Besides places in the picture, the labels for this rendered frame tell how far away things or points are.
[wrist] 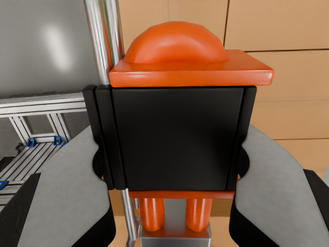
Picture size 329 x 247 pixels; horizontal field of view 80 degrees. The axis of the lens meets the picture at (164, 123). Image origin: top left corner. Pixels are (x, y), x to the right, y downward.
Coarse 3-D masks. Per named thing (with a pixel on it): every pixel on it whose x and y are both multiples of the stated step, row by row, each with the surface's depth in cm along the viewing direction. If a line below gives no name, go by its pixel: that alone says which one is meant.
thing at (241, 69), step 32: (128, 64) 10; (160, 64) 10; (192, 64) 10; (224, 64) 9; (256, 64) 9; (128, 96) 9; (160, 96) 9; (192, 96) 9; (224, 96) 9; (128, 128) 10; (160, 128) 10; (192, 128) 10; (224, 128) 10; (128, 160) 11; (160, 160) 11; (192, 160) 11; (224, 160) 11; (128, 192) 13; (160, 192) 13; (192, 192) 12; (224, 192) 12
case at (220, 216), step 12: (120, 204) 41; (216, 204) 40; (228, 204) 40; (120, 216) 38; (216, 216) 38; (228, 216) 38; (120, 228) 40; (216, 228) 40; (228, 228) 39; (120, 240) 42; (216, 240) 42; (228, 240) 42
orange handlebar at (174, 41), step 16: (144, 32) 10; (160, 32) 9; (176, 32) 9; (192, 32) 9; (208, 32) 10; (144, 48) 10; (160, 48) 10; (176, 48) 10; (192, 48) 10; (208, 48) 10; (224, 48) 10; (144, 208) 16; (160, 208) 16; (192, 208) 16; (208, 208) 16; (144, 224) 17; (160, 224) 17; (192, 224) 17; (208, 224) 17
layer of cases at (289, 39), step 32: (128, 0) 65; (160, 0) 65; (192, 0) 65; (224, 0) 65; (256, 0) 65; (288, 0) 65; (320, 0) 65; (128, 32) 70; (224, 32) 70; (256, 32) 70; (288, 32) 70; (320, 32) 69; (288, 64) 75; (320, 64) 75; (256, 96) 82; (288, 96) 82; (320, 96) 82; (288, 128) 90; (320, 128) 89; (320, 160) 99
